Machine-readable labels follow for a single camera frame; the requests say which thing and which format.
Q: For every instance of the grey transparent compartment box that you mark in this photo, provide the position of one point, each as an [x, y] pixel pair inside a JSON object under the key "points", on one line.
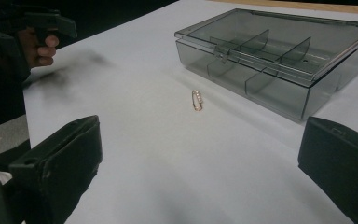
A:
{"points": [[270, 62]]}

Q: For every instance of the white table sheet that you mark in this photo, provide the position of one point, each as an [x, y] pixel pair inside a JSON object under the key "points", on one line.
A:
{"points": [[167, 171]]}

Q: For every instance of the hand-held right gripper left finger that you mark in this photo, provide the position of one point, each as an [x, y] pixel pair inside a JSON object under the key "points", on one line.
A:
{"points": [[65, 161]]}

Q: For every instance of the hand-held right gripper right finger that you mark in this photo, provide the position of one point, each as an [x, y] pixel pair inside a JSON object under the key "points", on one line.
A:
{"points": [[341, 161]]}

